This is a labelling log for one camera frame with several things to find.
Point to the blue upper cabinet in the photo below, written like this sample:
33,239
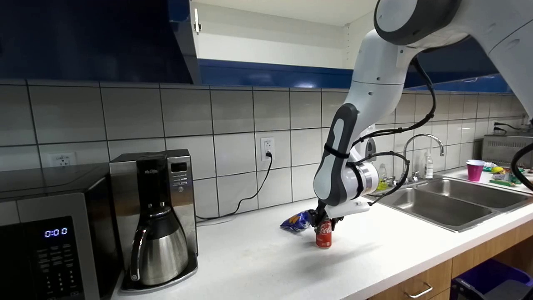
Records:
309,44

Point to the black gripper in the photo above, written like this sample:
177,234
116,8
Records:
319,216

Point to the stainless steel sink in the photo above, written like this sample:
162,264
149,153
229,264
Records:
454,204

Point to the white outlet left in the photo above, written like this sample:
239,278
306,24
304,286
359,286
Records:
64,159

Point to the chrome sink faucet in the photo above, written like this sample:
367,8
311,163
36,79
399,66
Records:
422,164

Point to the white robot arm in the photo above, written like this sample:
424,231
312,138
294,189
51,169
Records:
402,31

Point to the blue snack bag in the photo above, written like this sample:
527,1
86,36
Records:
297,223

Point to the wooden drawer with handle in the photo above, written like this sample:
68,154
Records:
429,286

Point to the black coffee maker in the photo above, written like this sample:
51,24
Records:
142,183

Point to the blue cabinet door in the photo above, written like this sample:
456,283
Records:
106,41

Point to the pink cup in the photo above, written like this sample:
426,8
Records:
476,169

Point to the red soda can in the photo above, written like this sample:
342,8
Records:
324,236

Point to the blue trash bin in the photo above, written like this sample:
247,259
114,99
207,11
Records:
492,281

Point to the white wall outlet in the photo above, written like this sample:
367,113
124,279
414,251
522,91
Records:
267,148

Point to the steel coffee carafe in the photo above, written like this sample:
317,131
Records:
161,251

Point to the black microwave oven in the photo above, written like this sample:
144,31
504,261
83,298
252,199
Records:
58,234

